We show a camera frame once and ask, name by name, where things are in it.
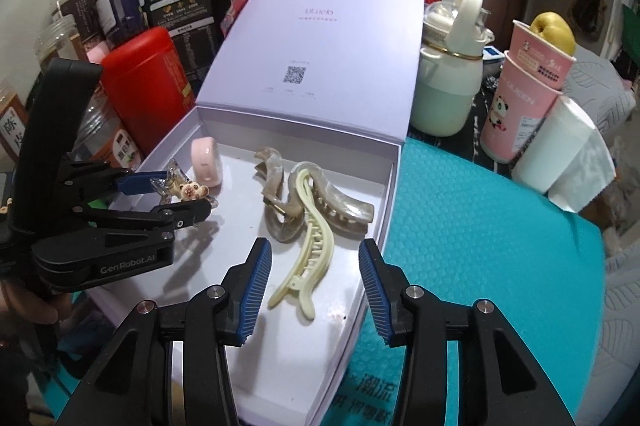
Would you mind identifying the dark purple jar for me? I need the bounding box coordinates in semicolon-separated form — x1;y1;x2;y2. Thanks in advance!
93;0;145;48

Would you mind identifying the brown spice jar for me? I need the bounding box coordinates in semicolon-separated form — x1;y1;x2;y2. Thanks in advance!
35;15;88;71

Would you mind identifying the red cylindrical tin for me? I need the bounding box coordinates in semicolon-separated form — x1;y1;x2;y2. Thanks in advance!
101;27;195;155

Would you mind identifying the grey quilted cushion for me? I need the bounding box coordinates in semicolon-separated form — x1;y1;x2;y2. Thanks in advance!
563;45;637;140

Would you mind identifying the orange label clear jar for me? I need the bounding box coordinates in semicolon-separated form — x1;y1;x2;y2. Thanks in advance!
70;86;142;170

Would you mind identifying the lilac open gift box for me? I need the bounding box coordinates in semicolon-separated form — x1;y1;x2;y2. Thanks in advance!
90;0;424;425

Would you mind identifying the mint green water bottle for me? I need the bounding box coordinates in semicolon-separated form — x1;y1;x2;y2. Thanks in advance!
410;0;495;137

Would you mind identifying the teal bubble mailer mat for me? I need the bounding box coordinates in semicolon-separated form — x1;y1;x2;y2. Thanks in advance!
39;137;609;426

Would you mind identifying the yellow pear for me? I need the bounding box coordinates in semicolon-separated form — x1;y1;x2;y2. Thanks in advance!
529;12;576;56

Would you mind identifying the jar with Chinese label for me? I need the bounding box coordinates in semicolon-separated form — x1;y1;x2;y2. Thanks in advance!
0;80;28;163

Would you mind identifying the white tissue roll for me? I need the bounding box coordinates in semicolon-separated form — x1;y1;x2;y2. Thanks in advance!
511;95;615;213

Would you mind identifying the pink panda paper cup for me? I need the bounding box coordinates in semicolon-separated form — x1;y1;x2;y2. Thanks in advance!
480;52;560;164

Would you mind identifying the clear bear star hair clip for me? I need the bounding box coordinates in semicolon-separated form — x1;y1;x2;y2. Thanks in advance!
150;159;218;209

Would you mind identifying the cream yellow hair clip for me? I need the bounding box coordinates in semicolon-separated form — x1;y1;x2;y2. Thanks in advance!
267;167;334;321

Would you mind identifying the person's left hand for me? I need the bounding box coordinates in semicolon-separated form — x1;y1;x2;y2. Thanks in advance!
1;282;73;339

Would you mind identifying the upper pink paper cup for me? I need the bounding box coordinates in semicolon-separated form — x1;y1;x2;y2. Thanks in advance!
509;19;575;91

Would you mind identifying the pink round hair clip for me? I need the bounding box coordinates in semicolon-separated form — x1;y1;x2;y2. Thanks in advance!
191;137;224;187

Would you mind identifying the marbled beige hair claw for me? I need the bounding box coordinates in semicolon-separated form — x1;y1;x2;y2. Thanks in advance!
255;147;374;243

